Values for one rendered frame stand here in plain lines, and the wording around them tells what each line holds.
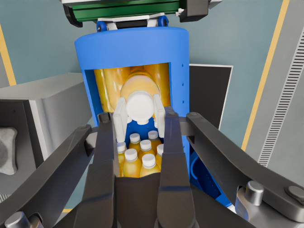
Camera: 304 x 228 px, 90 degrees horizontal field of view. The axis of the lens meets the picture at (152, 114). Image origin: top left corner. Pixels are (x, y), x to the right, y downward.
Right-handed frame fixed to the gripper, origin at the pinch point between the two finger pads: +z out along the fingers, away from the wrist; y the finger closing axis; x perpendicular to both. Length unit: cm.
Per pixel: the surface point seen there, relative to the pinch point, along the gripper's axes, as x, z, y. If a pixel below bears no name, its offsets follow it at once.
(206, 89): -29, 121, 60
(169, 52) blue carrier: 6.5, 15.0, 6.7
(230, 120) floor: -72, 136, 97
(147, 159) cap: -21.9, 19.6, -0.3
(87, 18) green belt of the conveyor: 20, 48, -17
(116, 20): 15.9, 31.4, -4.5
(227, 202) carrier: -66, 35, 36
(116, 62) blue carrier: 5.7, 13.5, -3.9
